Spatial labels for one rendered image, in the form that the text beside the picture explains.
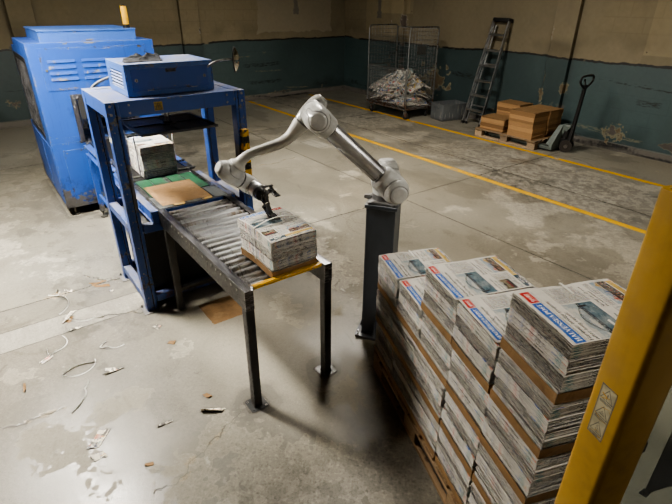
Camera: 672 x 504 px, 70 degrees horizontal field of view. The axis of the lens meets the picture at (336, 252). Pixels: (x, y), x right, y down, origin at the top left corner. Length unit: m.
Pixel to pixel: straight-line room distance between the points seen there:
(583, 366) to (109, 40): 5.23
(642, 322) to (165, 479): 2.31
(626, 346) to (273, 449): 2.07
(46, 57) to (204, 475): 4.24
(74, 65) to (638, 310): 5.34
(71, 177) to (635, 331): 5.48
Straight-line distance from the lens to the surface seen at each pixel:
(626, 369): 1.08
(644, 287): 1.00
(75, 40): 5.79
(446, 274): 2.14
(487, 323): 1.88
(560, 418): 1.68
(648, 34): 8.92
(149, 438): 2.98
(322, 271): 2.75
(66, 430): 3.20
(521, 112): 8.64
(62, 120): 5.74
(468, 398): 2.08
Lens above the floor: 2.12
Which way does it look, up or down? 28 degrees down
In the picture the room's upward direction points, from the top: straight up
